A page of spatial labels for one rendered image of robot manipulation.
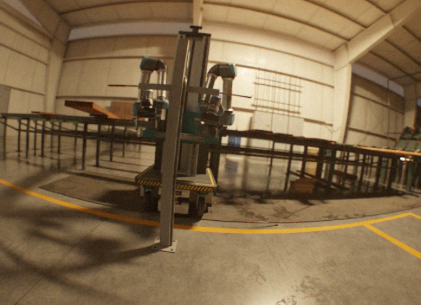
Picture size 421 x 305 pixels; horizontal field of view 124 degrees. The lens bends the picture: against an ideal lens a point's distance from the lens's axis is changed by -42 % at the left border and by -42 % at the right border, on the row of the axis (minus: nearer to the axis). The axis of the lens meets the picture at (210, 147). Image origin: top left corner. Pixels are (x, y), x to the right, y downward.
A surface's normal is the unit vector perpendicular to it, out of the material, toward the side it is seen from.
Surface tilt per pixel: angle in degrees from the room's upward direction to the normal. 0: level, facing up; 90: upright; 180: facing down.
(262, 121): 90
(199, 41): 90
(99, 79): 89
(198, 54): 90
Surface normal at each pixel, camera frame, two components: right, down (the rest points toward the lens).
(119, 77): 0.06, 0.04
